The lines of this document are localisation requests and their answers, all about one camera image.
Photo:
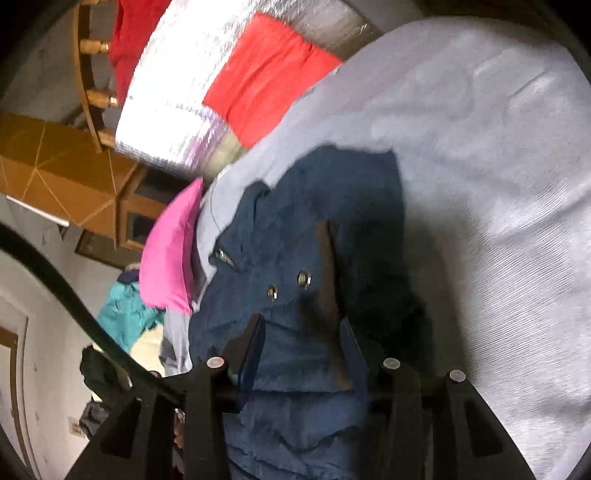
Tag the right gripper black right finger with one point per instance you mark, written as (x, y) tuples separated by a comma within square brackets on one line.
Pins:
[(434, 428)]

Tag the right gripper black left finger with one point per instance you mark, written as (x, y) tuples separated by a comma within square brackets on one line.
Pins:
[(136, 439)]

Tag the navy blue zip jacket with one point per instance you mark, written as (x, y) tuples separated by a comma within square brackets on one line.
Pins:
[(323, 245)]

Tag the black garment on sofa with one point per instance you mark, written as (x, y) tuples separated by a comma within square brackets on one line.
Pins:
[(107, 381)]

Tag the cream leather sofa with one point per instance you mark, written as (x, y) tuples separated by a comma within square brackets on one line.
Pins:
[(145, 352)]

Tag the teal garment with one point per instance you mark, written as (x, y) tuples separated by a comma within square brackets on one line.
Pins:
[(125, 317)]

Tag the pink pillow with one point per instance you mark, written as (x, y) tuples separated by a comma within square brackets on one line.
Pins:
[(165, 277)]

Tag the grey bed sheet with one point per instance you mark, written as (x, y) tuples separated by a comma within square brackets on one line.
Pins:
[(490, 125)]

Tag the silver foil insulation panel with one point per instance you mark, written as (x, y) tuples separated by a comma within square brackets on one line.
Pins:
[(163, 122)]

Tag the wooden stair railing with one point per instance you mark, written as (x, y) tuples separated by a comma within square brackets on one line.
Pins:
[(94, 101)]

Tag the red-orange pillow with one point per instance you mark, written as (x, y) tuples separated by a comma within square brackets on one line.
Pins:
[(270, 67)]

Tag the red blanket on railing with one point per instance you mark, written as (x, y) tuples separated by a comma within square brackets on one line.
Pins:
[(135, 21)]

